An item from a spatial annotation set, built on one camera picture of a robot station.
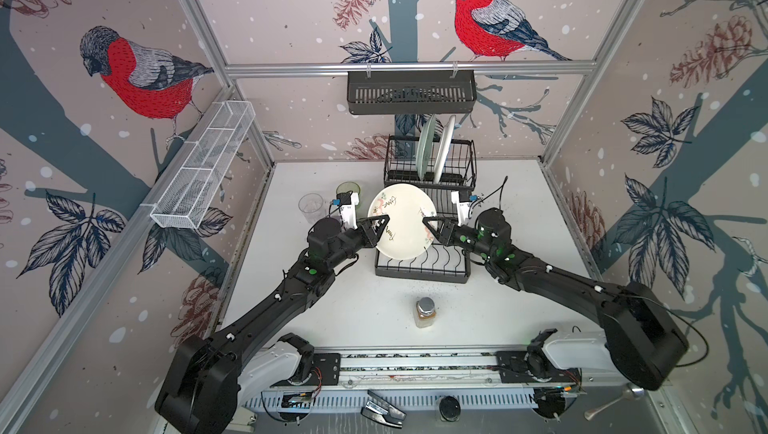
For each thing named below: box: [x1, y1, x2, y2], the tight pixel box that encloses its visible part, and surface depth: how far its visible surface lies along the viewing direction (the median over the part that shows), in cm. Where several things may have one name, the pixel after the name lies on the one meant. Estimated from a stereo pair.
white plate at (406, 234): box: [367, 183, 437, 260], surface depth 78 cm
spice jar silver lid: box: [416, 296, 435, 317], surface depth 75 cm
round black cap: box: [439, 396, 461, 422], surface depth 62 cm
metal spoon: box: [584, 383, 645, 421], surface depth 70 cm
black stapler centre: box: [360, 390, 407, 429], surface depth 68 cm
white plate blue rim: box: [434, 115, 456, 184], surface depth 76 cm
